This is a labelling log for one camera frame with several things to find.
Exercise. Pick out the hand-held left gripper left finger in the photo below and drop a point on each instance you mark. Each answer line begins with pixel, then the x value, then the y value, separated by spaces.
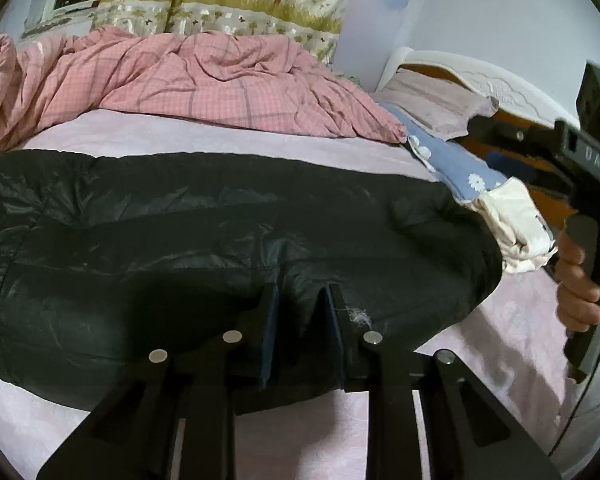
pixel 267 340

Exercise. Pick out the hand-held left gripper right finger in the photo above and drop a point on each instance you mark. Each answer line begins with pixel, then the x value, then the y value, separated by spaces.
pixel 332 340

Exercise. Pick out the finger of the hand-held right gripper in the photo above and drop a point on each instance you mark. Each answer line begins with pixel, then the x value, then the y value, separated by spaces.
pixel 520 167
pixel 510 132

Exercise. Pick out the black puffer jacket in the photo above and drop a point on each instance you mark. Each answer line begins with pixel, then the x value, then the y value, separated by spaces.
pixel 180 240

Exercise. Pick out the person's right hand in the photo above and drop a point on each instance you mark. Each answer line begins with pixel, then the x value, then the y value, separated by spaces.
pixel 577 295

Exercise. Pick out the white and brown bed headboard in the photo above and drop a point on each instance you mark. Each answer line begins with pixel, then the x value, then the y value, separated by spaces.
pixel 505 85

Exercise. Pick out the folded white sweatshirt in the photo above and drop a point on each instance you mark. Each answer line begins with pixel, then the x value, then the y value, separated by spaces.
pixel 510 220

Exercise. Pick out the blue floral pillow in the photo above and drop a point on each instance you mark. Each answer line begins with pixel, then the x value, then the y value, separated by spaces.
pixel 455 165

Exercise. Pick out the pale pink pillow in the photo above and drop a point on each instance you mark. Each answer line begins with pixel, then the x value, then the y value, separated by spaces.
pixel 430 105

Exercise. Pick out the pink checked quilt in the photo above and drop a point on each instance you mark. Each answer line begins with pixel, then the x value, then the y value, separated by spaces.
pixel 180 80

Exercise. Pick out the tree print curtain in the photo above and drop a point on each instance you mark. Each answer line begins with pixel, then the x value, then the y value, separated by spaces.
pixel 230 5

